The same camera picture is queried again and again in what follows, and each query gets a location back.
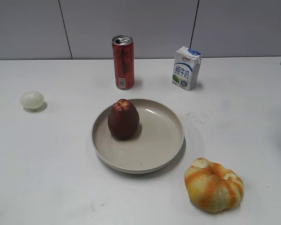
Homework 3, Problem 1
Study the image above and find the beige round plate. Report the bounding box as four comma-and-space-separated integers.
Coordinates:
90, 98, 185, 174

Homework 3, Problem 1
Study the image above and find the yellow orange pumpkin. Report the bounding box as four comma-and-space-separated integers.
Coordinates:
184, 157, 244, 213

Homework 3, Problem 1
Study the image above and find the dark red apple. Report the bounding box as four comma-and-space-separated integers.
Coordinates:
108, 99, 139, 140

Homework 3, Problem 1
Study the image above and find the red soda can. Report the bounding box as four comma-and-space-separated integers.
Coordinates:
112, 35, 134, 90

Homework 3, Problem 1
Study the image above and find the white blue milk carton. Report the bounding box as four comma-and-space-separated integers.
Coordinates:
172, 46, 201, 91

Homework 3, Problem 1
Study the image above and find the white egg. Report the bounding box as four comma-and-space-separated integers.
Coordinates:
20, 91, 44, 110

